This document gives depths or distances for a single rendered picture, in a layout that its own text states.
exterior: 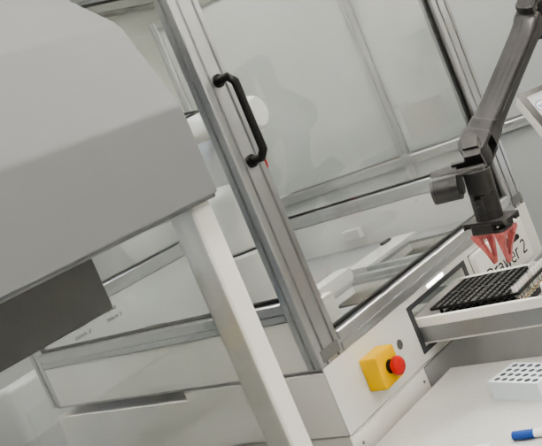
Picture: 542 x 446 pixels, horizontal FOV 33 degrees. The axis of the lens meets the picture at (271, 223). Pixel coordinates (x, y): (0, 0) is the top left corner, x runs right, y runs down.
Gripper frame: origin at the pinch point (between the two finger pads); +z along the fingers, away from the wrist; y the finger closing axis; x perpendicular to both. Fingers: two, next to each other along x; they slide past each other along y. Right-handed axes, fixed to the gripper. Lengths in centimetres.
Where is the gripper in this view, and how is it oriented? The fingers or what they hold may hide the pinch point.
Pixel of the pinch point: (501, 258)
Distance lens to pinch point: 194.7
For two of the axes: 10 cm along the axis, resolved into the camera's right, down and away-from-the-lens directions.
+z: 3.1, 9.4, 1.6
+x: -6.3, 3.3, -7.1
